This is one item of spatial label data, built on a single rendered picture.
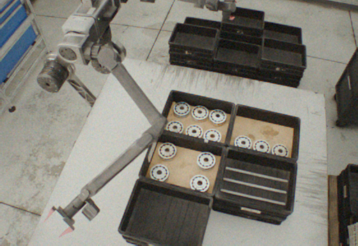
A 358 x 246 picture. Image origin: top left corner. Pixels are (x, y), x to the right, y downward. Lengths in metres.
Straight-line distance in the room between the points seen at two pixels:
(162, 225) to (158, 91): 0.98
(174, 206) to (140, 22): 2.75
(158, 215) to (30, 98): 2.21
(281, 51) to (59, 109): 2.21
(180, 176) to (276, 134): 0.63
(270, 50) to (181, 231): 1.88
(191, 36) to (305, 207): 1.82
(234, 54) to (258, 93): 0.80
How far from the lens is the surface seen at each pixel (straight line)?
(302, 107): 2.25
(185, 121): 1.86
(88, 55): 1.39
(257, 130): 1.88
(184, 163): 1.73
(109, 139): 2.00
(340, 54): 3.96
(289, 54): 2.92
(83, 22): 1.48
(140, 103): 1.29
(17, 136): 3.20
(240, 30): 2.97
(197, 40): 2.87
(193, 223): 1.60
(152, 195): 1.66
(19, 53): 3.38
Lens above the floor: 2.38
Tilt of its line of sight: 54 degrees down
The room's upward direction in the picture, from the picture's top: straight up
